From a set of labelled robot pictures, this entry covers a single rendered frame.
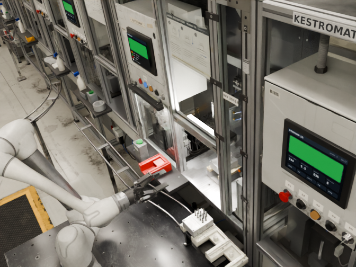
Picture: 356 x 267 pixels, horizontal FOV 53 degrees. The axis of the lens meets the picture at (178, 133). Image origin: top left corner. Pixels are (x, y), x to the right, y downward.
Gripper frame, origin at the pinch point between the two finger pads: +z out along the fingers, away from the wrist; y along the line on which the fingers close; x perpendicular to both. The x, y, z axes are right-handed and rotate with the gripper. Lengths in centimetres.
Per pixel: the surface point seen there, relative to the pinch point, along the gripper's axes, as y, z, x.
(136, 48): 52, 18, 41
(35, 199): -111, -57, 165
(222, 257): -29.0, 7.1, -37.3
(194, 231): -19.6, 2.0, -22.5
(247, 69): 67, 21, -39
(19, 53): -99, 19, 525
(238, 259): -24, 10, -45
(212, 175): -20.2, 33.6, 3.4
